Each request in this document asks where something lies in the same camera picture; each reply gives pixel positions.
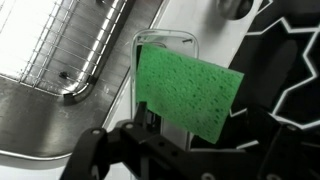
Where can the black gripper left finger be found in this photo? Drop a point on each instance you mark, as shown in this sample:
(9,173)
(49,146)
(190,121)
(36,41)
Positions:
(90,153)

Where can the clear sponge holder tray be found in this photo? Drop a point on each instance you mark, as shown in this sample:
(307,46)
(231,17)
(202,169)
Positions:
(166,37)

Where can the stainless steel sink basin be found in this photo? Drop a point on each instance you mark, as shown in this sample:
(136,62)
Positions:
(40,123)

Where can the green sponge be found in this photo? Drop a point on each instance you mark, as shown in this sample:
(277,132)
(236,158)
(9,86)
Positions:
(190,90)

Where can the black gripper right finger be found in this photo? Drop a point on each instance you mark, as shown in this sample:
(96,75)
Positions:
(286,153)

